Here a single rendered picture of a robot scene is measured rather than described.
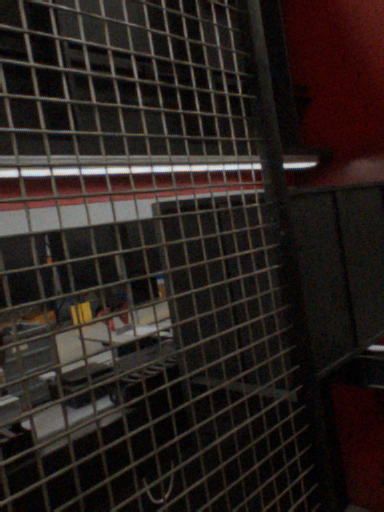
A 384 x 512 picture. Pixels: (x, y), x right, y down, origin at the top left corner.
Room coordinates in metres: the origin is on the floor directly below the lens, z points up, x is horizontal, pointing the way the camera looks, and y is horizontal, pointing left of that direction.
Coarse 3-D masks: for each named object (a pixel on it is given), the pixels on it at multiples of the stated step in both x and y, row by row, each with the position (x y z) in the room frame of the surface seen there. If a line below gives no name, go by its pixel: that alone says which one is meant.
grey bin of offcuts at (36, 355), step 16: (32, 336) 3.66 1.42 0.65; (32, 352) 3.64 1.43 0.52; (48, 352) 3.75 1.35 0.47; (0, 368) 3.44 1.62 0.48; (16, 368) 3.53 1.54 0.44; (32, 368) 3.62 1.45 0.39; (16, 384) 3.51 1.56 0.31; (32, 384) 3.61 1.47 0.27; (32, 400) 3.58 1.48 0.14; (48, 400) 3.78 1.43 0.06
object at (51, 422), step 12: (108, 396) 0.88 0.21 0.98; (60, 408) 0.86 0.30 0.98; (72, 408) 0.84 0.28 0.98; (84, 408) 0.83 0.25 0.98; (36, 420) 0.81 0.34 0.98; (48, 420) 0.80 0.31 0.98; (60, 420) 0.79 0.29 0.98; (72, 420) 0.78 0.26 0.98; (36, 432) 0.76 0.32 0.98; (48, 432) 0.75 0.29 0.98
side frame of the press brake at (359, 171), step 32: (288, 0) 1.82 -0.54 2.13; (320, 0) 1.72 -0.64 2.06; (352, 0) 1.64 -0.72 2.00; (288, 32) 1.83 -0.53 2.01; (320, 32) 1.74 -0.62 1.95; (352, 32) 1.65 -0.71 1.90; (320, 64) 1.75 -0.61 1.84; (352, 64) 1.66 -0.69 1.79; (320, 96) 1.77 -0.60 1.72; (352, 96) 1.67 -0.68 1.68; (320, 128) 1.78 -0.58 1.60; (352, 128) 1.69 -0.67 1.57; (320, 160) 1.79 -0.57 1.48; (352, 160) 1.70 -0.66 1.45; (352, 416) 1.82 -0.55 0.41; (352, 448) 1.83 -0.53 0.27; (352, 480) 1.85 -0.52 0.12
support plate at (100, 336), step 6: (120, 324) 1.57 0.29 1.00; (138, 324) 1.51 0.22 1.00; (144, 324) 1.49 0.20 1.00; (102, 330) 1.51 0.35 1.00; (84, 336) 1.46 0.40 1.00; (90, 336) 1.44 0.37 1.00; (96, 336) 1.43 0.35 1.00; (102, 336) 1.41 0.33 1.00; (114, 336) 1.38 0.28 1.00; (120, 336) 1.36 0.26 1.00; (126, 336) 1.35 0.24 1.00; (132, 336) 1.33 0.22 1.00; (108, 342) 1.34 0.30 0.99; (114, 342) 1.31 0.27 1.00
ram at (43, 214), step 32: (0, 192) 1.04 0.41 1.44; (32, 192) 1.09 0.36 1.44; (64, 192) 1.15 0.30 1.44; (96, 192) 1.21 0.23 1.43; (160, 192) 1.37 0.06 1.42; (192, 192) 1.46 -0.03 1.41; (224, 192) 1.57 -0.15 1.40; (0, 224) 1.03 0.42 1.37; (32, 224) 1.08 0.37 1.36; (64, 224) 1.14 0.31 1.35
